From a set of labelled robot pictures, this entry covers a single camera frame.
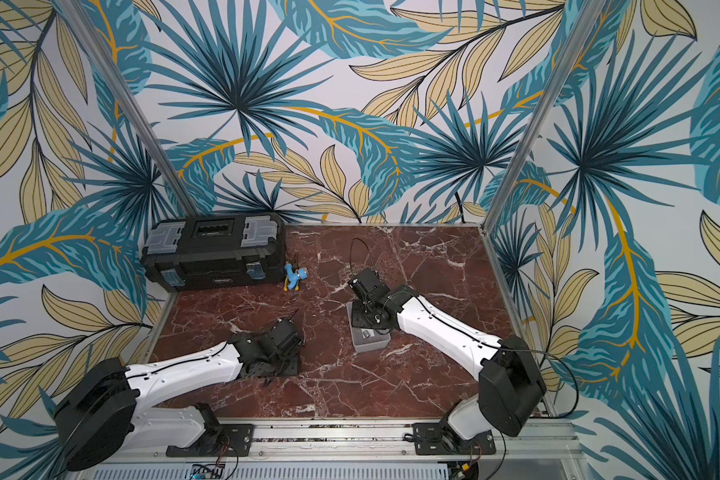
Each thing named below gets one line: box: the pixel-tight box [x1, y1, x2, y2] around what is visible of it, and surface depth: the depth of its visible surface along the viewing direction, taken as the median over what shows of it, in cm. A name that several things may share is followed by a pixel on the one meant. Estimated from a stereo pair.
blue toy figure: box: [283, 261, 309, 292], surface depth 102 cm
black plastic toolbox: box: [140, 213, 286, 292], surface depth 93 cm
